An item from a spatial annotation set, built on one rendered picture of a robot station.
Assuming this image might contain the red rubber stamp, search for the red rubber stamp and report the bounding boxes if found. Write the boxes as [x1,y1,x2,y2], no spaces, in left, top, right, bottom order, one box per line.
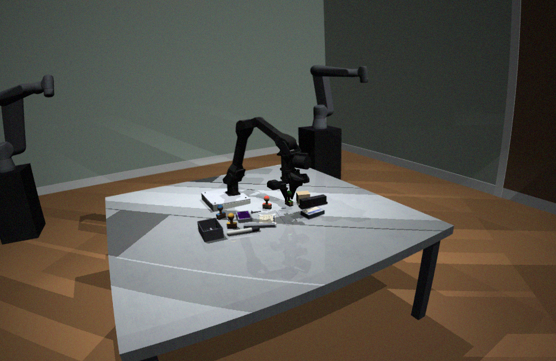
[263,196,272,209]

